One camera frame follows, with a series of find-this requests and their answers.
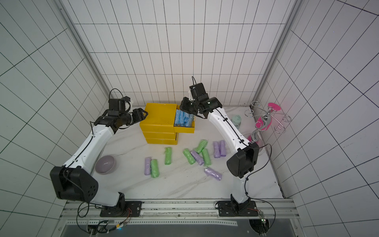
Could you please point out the green bag roll upper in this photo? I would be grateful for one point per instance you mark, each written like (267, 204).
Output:
(202, 144)

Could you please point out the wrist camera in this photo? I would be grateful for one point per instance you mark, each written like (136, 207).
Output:
(120, 105)
(198, 92)

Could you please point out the green bag roll center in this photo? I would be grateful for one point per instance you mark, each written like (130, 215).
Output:
(188, 156)

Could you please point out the yellow plastic drawer cabinet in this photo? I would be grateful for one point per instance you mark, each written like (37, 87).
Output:
(158, 127)

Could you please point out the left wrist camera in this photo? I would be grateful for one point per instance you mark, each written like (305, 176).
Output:
(120, 105)

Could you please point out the pink cup on stand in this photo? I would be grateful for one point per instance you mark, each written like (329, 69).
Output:
(263, 123)

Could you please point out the purple bag roll center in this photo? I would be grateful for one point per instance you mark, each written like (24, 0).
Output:
(197, 157)

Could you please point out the green glass jar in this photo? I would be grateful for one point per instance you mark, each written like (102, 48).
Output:
(236, 120)

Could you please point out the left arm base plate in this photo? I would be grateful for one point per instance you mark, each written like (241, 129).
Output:
(123, 209)

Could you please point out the purple bag roll far left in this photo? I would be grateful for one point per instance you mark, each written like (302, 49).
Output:
(147, 169)

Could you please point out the green bag roll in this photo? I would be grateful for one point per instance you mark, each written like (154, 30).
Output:
(168, 156)
(206, 157)
(154, 168)
(188, 156)
(202, 144)

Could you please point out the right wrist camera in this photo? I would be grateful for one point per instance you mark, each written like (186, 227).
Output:
(198, 92)

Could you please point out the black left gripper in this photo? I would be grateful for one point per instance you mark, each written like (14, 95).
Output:
(140, 116)

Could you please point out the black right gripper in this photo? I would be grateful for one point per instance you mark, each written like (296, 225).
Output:
(186, 106)

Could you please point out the blue bag roll bottom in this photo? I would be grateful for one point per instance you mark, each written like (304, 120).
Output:
(177, 118)

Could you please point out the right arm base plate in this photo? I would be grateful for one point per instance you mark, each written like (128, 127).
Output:
(231, 208)

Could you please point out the yellow top drawer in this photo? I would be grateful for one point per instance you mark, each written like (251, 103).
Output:
(182, 129)

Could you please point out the purple bag roll upper left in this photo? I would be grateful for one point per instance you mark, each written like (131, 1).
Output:
(216, 147)

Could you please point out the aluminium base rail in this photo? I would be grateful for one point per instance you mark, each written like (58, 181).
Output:
(184, 209)

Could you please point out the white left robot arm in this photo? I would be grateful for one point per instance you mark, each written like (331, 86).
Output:
(74, 181)

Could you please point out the blue bag roll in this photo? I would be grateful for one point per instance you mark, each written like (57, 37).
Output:
(185, 119)
(177, 118)
(190, 120)
(181, 118)

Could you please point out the chrome cup holder stand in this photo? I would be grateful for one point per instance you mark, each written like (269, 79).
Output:
(279, 118)

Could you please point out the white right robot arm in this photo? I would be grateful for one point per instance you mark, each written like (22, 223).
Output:
(244, 154)

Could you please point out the purple bag roll upper right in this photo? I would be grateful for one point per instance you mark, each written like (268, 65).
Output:
(223, 150)

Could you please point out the pink cup upper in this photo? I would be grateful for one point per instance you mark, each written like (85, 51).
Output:
(273, 107)

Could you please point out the purple bag roll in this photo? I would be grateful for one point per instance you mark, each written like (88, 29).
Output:
(223, 150)
(212, 173)
(216, 147)
(197, 157)
(147, 169)

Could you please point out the green bag roll far left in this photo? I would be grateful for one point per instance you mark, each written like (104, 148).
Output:
(154, 168)

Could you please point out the green bag roll middle left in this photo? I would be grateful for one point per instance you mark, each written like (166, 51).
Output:
(168, 156)

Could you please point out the purple bag roll lower right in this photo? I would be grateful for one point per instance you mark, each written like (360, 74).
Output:
(212, 173)

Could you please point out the green bag roll right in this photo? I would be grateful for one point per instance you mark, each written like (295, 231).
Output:
(206, 157)

